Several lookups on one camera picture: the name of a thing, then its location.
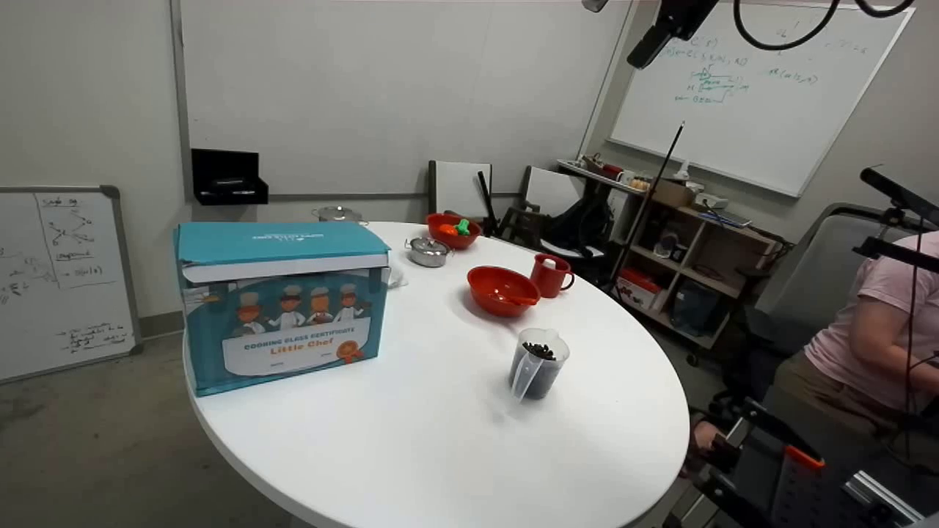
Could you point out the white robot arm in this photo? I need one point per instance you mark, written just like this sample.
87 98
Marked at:
651 23

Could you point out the red bowl with toy food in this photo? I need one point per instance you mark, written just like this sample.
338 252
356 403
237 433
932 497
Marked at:
454 230

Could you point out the small metal bowl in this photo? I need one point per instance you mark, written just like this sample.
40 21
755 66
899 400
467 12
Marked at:
426 252

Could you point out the red mug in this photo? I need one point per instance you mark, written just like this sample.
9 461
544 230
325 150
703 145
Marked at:
552 273

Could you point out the clear cup with dark contents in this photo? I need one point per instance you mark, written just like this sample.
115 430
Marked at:
538 361

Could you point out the white round table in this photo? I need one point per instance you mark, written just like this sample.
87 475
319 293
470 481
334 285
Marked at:
426 434

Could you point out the teal toy kitchen box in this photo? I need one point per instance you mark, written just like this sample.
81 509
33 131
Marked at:
275 301

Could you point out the wooden shelf unit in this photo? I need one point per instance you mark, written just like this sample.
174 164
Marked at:
679 265

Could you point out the small whiteboard on floor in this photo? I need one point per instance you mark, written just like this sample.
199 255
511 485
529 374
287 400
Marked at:
67 290

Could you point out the person in pink shirt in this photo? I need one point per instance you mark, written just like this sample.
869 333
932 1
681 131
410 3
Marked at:
874 365

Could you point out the black wall box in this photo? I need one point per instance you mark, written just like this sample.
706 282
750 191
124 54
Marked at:
227 176

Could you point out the large wall whiteboard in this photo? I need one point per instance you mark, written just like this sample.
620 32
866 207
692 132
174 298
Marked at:
752 114

